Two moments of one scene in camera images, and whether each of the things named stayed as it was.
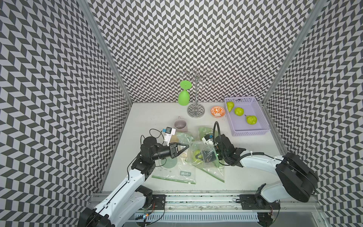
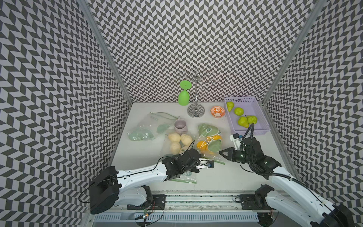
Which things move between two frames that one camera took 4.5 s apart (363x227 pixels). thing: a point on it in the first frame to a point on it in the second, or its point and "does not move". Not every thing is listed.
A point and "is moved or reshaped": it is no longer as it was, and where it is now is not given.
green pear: [251, 119] does not move
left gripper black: [173, 149] to [194, 170]
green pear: [230, 105] does not move
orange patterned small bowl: [217, 111] does not move
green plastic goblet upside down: [183, 97] does not move
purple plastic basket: [238, 124] does not move
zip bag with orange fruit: [211, 169] to [209, 143]
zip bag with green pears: [202, 150] to [151, 126]
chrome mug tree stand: [196, 110] does not move
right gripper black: [204, 153] to [230, 153]
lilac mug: [180, 125] does not move
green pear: [197, 152] is moved or reshaped
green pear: [239, 111] does not move
